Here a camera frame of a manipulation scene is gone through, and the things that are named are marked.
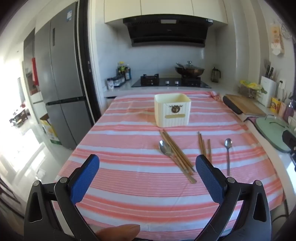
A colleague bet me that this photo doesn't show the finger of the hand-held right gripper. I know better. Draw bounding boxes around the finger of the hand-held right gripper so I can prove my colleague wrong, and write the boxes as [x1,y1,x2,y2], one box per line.
[282,130,296,153]

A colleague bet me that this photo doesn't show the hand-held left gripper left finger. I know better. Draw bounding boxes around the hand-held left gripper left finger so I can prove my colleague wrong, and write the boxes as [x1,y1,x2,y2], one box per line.
[24,154,100,241]

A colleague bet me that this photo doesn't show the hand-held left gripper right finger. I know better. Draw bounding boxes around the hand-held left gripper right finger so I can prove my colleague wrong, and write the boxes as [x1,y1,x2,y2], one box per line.
[195,154,273,241]

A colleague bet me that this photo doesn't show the metal spoon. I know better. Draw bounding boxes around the metal spoon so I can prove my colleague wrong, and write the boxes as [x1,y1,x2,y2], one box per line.
[224,138,233,176]
[159,140,178,163]

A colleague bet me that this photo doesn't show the white ribbed utensil box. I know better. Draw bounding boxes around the white ribbed utensil box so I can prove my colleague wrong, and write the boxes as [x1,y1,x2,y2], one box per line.
[154,93,191,128]

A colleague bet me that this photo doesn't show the pink jar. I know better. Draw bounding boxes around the pink jar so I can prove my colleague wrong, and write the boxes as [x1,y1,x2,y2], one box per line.
[284,100,296,122]

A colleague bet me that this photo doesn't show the yellow packet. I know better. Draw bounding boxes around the yellow packet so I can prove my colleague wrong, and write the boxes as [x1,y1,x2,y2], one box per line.
[271,97,281,113]

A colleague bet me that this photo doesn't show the white knife block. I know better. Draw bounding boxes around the white knife block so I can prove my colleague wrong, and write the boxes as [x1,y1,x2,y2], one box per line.
[261,65,277,107]

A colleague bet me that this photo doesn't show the pink white striped tablecloth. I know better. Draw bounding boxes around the pink white striped tablecloth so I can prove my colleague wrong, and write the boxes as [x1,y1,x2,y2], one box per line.
[51,90,285,241]

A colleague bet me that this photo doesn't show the wooden cutting board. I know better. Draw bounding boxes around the wooden cutting board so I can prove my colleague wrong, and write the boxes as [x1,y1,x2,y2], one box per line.
[225,94,267,116]

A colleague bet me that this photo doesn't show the yellow cardboard box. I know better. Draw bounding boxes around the yellow cardboard box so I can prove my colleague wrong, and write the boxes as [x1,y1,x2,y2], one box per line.
[39,113,62,145]

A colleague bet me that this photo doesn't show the clear rack with yellow items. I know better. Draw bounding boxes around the clear rack with yellow items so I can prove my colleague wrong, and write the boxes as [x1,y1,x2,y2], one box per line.
[239,80,267,99]

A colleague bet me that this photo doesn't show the black flat pad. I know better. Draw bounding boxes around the black flat pad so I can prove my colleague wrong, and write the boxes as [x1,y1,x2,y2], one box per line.
[223,95,243,114]

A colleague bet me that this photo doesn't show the dark low table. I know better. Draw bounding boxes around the dark low table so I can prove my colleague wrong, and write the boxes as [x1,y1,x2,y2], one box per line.
[9,109,29,128]

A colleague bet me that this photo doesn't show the grey refrigerator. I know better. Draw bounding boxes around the grey refrigerator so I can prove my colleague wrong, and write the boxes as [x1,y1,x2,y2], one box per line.
[35,1,89,150]

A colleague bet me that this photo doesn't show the glass pitcher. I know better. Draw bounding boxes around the glass pitcher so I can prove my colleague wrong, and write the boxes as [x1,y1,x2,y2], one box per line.
[211,67,221,82]

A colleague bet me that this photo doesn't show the black gas cooktop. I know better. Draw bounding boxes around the black gas cooktop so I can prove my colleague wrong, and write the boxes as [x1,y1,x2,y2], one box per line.
[131,77,212,89]

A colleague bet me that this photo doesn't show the wok with glass lid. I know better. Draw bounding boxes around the wok with glass lid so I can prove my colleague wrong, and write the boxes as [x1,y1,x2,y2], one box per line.
[174,61,205,78]

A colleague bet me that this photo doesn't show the black range hood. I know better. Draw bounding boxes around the black range hood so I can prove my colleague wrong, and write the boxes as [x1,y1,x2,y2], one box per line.
[122,17,214,48]

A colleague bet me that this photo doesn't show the orange white wall hanging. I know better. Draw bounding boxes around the orange white wall hanging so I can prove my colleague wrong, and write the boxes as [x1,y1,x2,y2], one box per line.
[270,20,285,55]

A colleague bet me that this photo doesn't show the red wall hanging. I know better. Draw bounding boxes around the red wall hanging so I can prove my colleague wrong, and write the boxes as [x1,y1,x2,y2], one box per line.
[32,57,39,85]

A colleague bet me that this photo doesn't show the cream wall cabinets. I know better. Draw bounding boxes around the cream wall cabinets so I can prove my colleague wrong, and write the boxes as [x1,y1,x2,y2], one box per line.
[104,0,228,25]

